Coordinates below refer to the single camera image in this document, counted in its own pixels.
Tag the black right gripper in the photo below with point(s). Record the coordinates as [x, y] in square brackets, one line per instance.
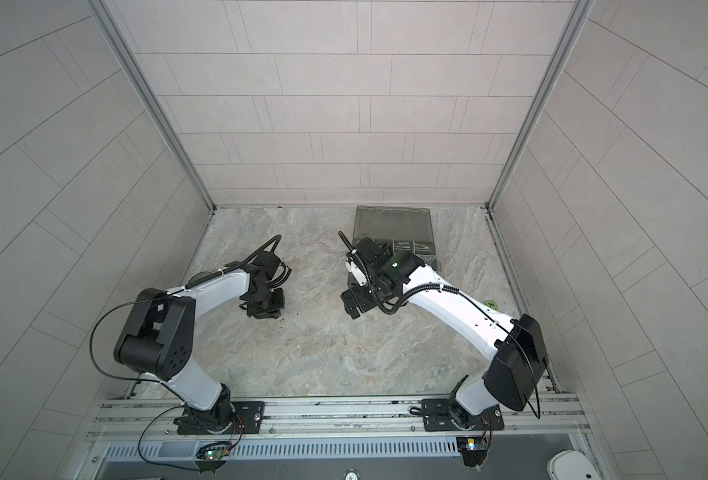
[361, 302]

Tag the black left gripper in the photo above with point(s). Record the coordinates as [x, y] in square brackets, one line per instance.
[276, 309]

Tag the green plastic organizer box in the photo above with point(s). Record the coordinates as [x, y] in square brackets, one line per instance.
[395, 229]

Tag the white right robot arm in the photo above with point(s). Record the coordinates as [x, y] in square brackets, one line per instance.
[514, 347]

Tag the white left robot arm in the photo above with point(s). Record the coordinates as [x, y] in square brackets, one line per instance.
[157, 340]

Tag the left circuit board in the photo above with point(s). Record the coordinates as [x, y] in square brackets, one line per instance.
[214, 452]

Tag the circuit board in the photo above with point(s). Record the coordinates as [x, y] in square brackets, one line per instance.
[214, 452]
[473, 450]

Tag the right circuit board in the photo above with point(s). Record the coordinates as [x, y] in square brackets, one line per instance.
[473, 450]

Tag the white round device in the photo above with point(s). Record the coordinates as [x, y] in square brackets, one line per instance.
[571, 465]

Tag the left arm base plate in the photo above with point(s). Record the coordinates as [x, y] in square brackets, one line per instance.
[249, 416]

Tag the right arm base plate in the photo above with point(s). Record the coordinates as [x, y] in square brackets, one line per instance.
[445, 415]

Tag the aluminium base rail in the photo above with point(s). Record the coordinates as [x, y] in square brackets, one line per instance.
[330, 417]

